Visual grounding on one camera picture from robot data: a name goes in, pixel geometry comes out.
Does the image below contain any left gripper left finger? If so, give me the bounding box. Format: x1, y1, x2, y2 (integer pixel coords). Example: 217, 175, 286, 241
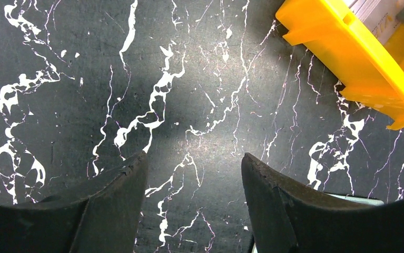
0, 151, 149, 252

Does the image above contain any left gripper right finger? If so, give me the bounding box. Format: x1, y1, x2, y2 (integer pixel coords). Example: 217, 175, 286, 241
241, 153, 404, 252

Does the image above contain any silver card stack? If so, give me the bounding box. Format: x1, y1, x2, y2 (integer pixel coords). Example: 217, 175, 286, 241
343, 0, 404, 44

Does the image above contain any yellow three-compartment bin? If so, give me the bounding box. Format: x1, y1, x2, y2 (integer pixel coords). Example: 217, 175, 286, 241
275, 1, 404, 130

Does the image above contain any green card holder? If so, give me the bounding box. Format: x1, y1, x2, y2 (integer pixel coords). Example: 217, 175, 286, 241
328, 193, 385, 206

